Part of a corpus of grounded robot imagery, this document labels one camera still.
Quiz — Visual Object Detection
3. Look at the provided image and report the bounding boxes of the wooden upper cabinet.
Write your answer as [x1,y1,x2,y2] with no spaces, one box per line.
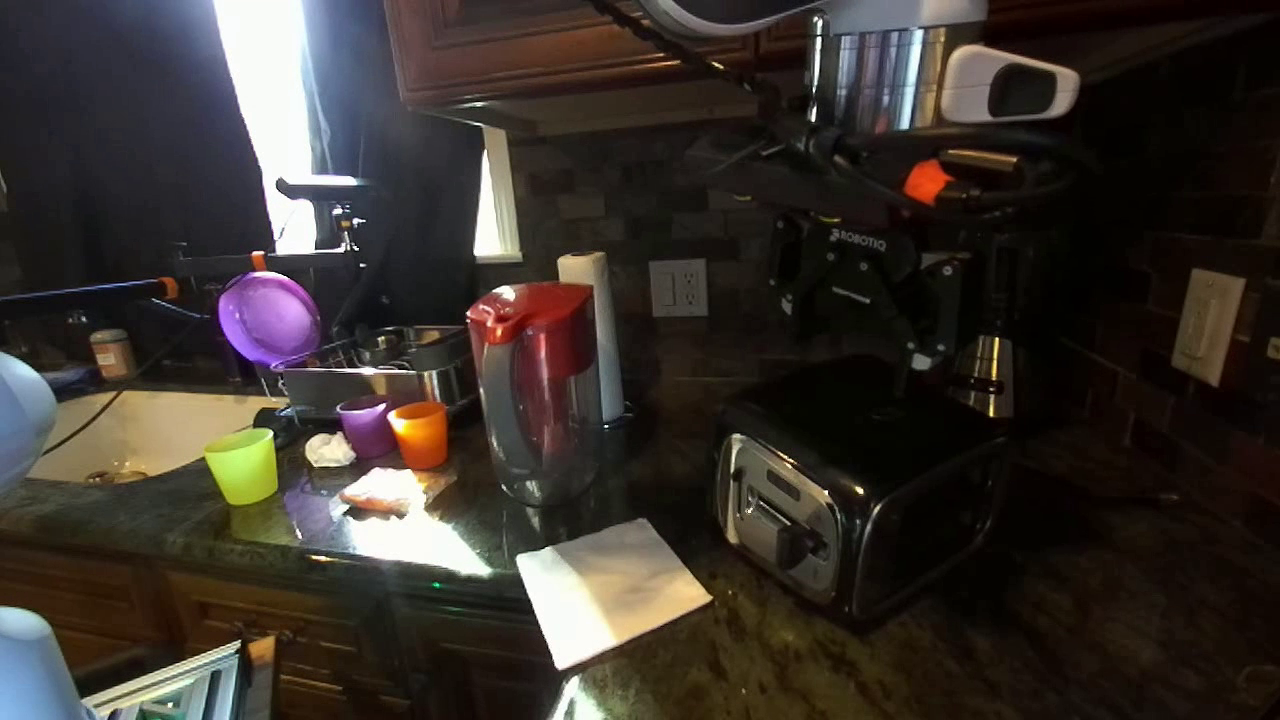
[381,0,1280,135]

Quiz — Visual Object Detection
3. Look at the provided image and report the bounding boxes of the green plastic cup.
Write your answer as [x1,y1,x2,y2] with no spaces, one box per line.
[201,422,284,512]

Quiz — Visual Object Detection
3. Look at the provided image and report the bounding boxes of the wooden sink base cabinet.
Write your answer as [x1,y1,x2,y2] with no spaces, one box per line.
[0,531,563,720]

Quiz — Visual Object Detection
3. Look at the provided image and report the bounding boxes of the white paper napkin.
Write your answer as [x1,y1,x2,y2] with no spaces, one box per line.
[513,516,714,675]

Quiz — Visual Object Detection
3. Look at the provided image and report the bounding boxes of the purple plastic cup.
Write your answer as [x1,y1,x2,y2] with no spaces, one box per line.
[333,395,396,468]

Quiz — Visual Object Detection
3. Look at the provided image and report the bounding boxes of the white wall plate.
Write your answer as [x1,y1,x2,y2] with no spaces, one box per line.
[1166,262,1250,391]

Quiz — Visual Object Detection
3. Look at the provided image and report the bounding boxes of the black and silver toaster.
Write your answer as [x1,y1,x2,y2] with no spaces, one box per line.
[713,356,1017,631]

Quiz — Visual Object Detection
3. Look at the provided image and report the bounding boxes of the metal dish rack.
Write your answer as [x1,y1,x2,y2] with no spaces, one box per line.
[275,319,476,420]

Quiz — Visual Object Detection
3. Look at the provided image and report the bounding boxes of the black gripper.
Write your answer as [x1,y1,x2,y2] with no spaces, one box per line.
[774,211,971,374]

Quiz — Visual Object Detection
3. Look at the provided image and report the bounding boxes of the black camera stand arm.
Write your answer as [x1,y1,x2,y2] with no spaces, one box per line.
[0,272,184,319]

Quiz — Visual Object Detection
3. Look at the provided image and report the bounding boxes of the red lidded clear pitcher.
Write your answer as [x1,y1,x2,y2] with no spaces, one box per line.
[461,277,605,507]

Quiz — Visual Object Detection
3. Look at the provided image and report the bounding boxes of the orange plastic cup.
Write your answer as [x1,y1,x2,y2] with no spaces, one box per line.
[385,395,454,472]

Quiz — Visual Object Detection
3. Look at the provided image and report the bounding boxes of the purple plastic plate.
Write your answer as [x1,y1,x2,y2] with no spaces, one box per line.
[213,267,328,374]

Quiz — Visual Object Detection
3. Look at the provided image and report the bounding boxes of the white switch and outlet plate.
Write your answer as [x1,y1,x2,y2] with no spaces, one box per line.
[645,256,713,319]

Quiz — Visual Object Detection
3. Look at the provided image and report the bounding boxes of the pinkish sponge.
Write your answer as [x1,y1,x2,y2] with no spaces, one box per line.
[334,462,444,521]

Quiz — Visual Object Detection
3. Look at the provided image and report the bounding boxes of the small white cloth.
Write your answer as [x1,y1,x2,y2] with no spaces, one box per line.
[298,426,361,472]

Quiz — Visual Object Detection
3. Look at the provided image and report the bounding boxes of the kitchen faucet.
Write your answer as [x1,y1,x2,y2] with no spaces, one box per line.
[273,172,373,260]

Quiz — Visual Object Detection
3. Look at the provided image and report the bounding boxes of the white paper towel roll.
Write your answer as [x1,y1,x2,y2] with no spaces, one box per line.
[554,246,629,426]

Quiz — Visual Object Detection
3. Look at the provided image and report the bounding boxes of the kitchen sink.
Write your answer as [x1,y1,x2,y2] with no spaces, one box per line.
[25,388,293,486]

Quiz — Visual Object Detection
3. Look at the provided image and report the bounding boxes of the white slatted tray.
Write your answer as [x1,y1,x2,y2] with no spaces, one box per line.
[77,636,251,720]

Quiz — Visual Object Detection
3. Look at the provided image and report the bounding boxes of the steel and black coffee maker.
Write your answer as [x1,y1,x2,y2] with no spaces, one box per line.
[917,135,1073,433]

